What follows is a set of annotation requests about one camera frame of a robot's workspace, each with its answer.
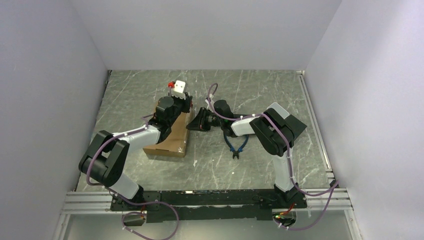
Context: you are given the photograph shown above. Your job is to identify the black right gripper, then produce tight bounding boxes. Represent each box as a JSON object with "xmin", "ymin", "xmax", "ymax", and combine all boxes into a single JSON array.
[{"xmin": 186, "ymin": 108, "xmax": 224, "ymax": 132}]

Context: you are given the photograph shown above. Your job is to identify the brown cardboard express box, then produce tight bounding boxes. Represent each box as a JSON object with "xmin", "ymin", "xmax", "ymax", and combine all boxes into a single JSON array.
[{"xmin": 143, "ymin": 108, "xmax": 194, "ymax": 158}]

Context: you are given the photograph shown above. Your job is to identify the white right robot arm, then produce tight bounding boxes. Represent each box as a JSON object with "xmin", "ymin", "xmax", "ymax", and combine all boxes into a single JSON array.
[{"xmin": 186, "ymin": 100, "xmax": 307, "ymax": 208}]

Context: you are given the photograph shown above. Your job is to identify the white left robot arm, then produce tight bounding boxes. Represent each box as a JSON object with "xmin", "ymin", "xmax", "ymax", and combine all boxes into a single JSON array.
[{"xmin": 78, "ymin": 92, "xmax": 193, "ymax": 210}]

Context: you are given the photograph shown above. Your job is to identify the small grey white box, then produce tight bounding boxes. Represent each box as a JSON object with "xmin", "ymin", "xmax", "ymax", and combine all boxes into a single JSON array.
[{"xmin": 267, "ymin": 102, "xmax": 290, "ymax": 119}]

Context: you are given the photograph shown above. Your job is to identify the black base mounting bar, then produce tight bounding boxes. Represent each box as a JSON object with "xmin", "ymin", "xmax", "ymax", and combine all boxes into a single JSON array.
[{"xmin": 110, "ymin": 188, "xmax": 307, "ymax": 223}]

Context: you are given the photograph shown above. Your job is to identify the black flat pad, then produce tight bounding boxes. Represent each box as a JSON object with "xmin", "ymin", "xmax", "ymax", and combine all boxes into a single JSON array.
[{"xmin": 279, "ymin": 114, "xmax": 307, "ymax": 148}]

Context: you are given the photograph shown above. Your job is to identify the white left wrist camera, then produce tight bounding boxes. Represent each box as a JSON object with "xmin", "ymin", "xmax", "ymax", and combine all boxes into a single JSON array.
[{"xmin": 168, "ymin": 80, "xmax": 187, "ymax": 100}]

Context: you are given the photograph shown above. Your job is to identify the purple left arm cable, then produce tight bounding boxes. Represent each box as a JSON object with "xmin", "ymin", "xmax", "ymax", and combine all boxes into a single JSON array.
[{"xmin": 86, "ymin": 84, "xmax": 180, "ymax": 240}]

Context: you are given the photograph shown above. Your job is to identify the blue handled pliers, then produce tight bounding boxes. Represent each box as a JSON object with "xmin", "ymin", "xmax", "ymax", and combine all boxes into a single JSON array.
[{"xmin": 223, "ymin": 129, "xmax": 250, "ymax": 161}]

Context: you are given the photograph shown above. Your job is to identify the aluminium rail frame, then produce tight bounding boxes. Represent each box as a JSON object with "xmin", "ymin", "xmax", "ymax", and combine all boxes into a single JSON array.
[{"xmin": 61, "ymin": 70, "xmax": 358, "ymax": 240}]

